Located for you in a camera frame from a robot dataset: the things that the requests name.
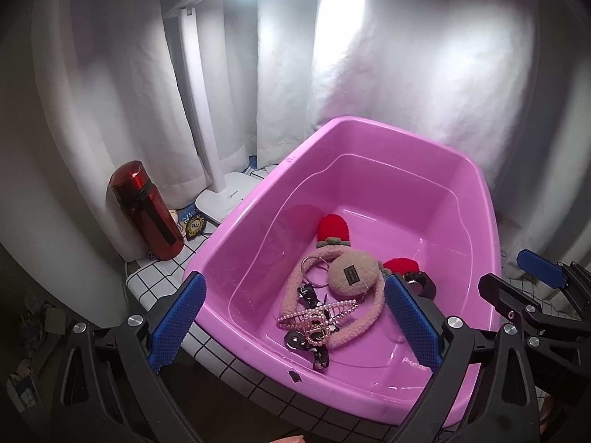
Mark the pink plastic tub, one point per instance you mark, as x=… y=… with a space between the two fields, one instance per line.
x=450 y=205

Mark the beige plush sloth pouch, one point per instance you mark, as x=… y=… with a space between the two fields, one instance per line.
x=354 y=273

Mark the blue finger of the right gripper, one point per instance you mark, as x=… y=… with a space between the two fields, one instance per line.
x=508 y=301
x=549 y=273

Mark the red thermos bottle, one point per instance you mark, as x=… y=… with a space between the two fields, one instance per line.
x=143 y=205

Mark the white curtain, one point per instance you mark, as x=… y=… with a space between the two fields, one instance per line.
x=89 y=84

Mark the pearl hair claw clip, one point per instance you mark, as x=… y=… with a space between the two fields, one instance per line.
x=316 y=324

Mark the small badge sticker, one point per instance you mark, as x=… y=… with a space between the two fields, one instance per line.
x=194 y=226

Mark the pink fuzzy strawberry headband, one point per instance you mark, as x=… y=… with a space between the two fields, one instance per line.
x=333 y=240

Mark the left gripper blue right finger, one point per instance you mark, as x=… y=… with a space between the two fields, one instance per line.
x=421 y=335

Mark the white grid tablecloth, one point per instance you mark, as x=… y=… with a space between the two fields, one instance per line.
x=208 y=355

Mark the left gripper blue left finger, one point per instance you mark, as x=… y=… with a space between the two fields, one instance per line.
x=170 y=320

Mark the operator's right hand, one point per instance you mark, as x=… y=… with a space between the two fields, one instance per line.
x=545 y=412

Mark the black polka-dot hair clip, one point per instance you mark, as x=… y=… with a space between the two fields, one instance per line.
x=296 y=342

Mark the white desk lamp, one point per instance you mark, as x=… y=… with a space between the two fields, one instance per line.
x=208 y=124

